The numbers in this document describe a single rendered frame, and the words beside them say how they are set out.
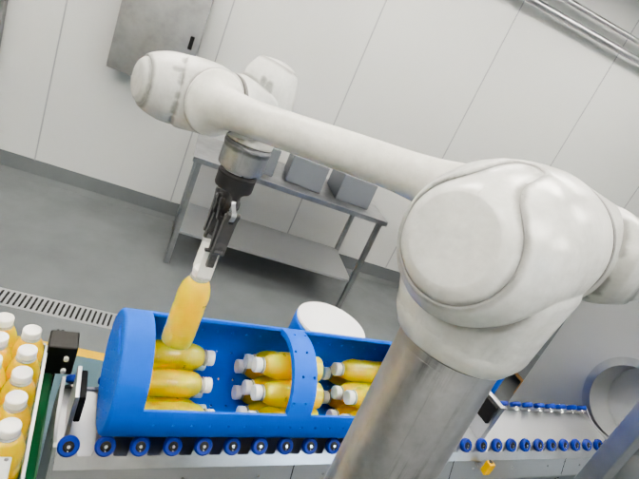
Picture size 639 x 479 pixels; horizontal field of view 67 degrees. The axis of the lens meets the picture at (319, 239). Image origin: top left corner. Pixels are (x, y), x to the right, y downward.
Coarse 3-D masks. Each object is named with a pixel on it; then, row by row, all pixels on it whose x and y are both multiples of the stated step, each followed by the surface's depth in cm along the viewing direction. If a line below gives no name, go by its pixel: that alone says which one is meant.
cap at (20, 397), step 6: (18, 390) 96; (6, 396) 94; (12, 396) 95; (18, 396) 95; (24, 396) 96; (6, 402) 94; (12, 402) 94; (18, 402) 94; (24, 402) 95; (12, 408) 94; (18, 408) 94
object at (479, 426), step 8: (488, 400) 171; (496, 400) 171; (480, 408) 173; (488, 408) 170; (496, 408) 168; (504, 408) 168; (480, 416) 172; (488, 416) 169; (496, 416) 169; (472, 424) 176; (480, 424) 173; (488, 424) 170; (480, 432) 173; (488, 432) 172
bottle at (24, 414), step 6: (0, 408) 95; (6, 408) 94; (24, 408) 96; (0, 414) 94; (6, 414) 94; (12, 414) 94; (18, 414) 95; (24, 414) 96; (30, 414) 99; (0, 420) 94; (24, 420) 96; (30, 420) 99; (24, 426) 96; (24, 432) 97
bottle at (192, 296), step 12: (192, 276) 100; (180, 288) 100; (192, 288) 99; (204, 288) 100; (180, 300) 100; (192, 300) 99; (204, 300) 101; (180, 312) 100; (192, 312) 100; (168, 324) 102; (180, 324) 101; (192, 324) 102; (168, 336) 102; (180, 336) 102; (192, 336) 104; (180, 348) 103
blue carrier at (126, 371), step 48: (144, 336) 104; (240, 336) 136; (288, 336) 126; (336, 336) 138; (144, 384) 101; (240, 384) 139; (144, 432) 106; (192, 432) 111; (240, 432) 116; (288, 432) 122; (336, 432) 128
